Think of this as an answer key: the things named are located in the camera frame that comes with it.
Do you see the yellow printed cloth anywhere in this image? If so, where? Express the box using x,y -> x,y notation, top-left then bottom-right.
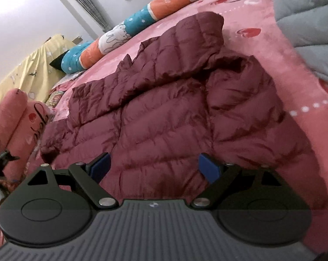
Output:
0,34 -> 77,106

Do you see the maroon down jacket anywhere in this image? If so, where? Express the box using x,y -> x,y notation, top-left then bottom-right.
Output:
40,12 -> 328,211

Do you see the folded pink quilt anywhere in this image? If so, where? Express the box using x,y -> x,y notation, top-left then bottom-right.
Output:
0,88 -> 55,196

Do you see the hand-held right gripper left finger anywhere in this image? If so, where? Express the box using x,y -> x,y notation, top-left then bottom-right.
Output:
21,152 -> 119,210

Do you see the black pillow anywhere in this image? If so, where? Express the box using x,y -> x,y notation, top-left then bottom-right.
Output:
50,50 -> 71,70

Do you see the rolled rabbit print quilt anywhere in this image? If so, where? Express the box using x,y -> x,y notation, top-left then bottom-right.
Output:
61,0 -> 262,74

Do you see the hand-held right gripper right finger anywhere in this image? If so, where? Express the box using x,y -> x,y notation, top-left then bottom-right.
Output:
190,153 -> 299,210

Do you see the pale grey down jacket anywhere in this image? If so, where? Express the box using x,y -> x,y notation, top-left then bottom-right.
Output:
273,0 -> 328,83

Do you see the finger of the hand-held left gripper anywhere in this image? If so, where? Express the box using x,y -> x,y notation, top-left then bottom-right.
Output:
0,150 -> 20,179

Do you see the floral pillow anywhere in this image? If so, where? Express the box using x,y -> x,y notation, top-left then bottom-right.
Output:
46,83 -> 72,108

